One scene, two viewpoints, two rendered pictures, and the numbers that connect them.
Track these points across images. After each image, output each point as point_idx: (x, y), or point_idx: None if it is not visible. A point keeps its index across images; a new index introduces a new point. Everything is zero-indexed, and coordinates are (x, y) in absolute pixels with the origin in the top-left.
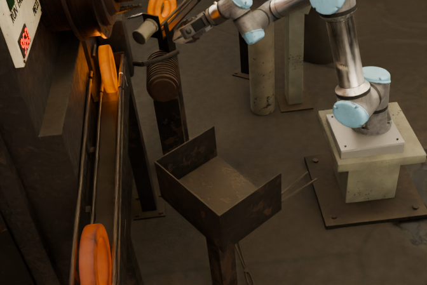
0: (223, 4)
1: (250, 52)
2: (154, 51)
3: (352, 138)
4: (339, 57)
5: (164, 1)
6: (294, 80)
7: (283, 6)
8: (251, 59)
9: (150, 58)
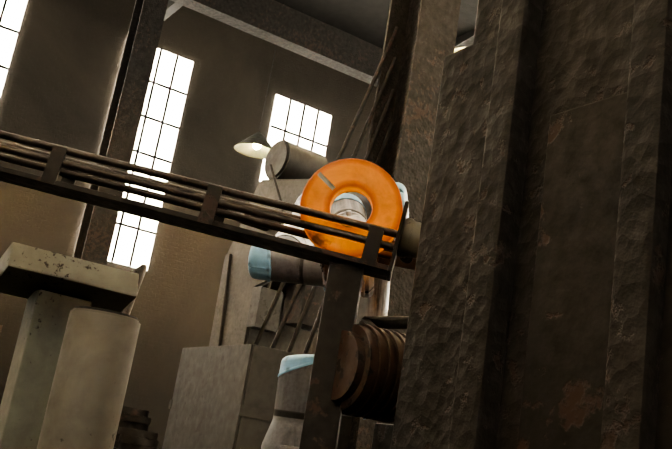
0: (365, 214)
1: (108, 419)
2: (361, 326)
3: None
4: (388, 301)
5: (333, 196)
6: None
7: (311, 243)
8: (106, 441)
9: (394, 336)
